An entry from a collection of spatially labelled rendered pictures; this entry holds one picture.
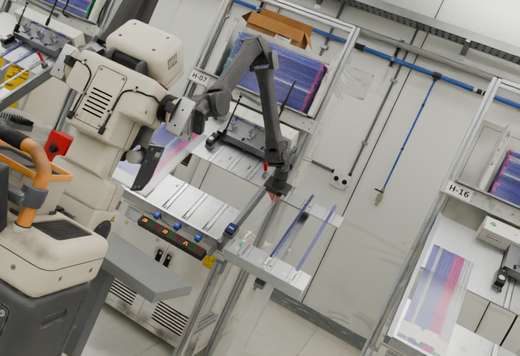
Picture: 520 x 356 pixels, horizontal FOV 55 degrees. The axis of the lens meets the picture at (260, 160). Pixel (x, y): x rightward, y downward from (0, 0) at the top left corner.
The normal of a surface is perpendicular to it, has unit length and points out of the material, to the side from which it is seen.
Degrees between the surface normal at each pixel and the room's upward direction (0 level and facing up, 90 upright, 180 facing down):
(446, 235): 44
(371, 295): 90
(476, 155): 90
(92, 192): 82
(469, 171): 90
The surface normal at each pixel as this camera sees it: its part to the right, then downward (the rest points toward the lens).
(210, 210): 0.08, -0.69
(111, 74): -0.19, -0.17
